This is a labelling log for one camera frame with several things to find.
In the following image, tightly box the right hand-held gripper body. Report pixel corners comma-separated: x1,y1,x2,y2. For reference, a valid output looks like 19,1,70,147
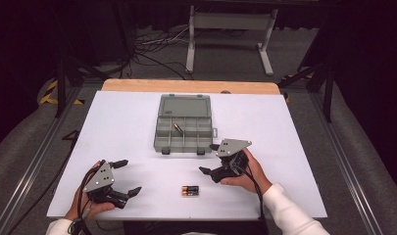
211,138,253,184

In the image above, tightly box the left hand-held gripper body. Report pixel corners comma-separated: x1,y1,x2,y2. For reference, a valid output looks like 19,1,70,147
82,161,130,210

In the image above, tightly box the grey plastic compartment box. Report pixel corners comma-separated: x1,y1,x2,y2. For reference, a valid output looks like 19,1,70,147
153,93,220,156

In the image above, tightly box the person's right hand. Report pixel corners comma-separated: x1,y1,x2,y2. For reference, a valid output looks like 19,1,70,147
220,148,273,196

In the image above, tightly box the person's left hand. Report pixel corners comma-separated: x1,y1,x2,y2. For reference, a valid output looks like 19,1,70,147
64,160,117,222

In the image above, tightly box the white table board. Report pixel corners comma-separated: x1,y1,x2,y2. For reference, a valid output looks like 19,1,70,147
47,90,328,221

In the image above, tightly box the black metal stand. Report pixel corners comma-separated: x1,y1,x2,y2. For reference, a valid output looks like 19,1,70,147
54,55,111,118
277,58,335,123

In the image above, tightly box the yellow and black floor tape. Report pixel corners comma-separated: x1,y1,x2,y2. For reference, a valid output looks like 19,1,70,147
39,79,85,106

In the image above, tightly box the black triangular bracket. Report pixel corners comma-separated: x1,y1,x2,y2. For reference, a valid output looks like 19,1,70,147
62,129,81,142

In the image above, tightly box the right hand-held gripper black cable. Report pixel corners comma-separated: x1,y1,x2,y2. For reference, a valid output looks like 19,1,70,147
233,160,270,235

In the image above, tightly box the hand-held gripper black cable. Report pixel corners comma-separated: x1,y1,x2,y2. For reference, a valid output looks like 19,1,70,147
233,160,270,235
68,160,104,235

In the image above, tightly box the left hand-held gripper black cable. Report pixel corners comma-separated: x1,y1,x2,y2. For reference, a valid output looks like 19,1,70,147
68,160,104,235

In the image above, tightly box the thin black floor cable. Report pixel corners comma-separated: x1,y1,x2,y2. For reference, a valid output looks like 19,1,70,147
6,148,76,235

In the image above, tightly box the aluminium floor rail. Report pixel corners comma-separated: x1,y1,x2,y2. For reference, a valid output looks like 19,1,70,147
0,86,83,235
308,92,385,235

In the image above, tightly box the bundle of floor cables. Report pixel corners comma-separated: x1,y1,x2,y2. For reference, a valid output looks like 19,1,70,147
133,25,194,81

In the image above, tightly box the white metal stand frame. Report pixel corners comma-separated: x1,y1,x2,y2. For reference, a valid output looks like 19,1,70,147
185,4,278,76

